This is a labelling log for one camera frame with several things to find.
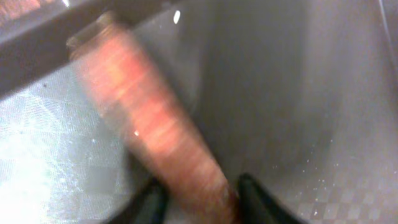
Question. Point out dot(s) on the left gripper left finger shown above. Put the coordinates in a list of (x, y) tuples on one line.
[(148, 206)]

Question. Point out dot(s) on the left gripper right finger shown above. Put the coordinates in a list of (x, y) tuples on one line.
[(258, 206)]

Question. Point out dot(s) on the orange carrot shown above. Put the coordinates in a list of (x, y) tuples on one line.
[(134, 100)]

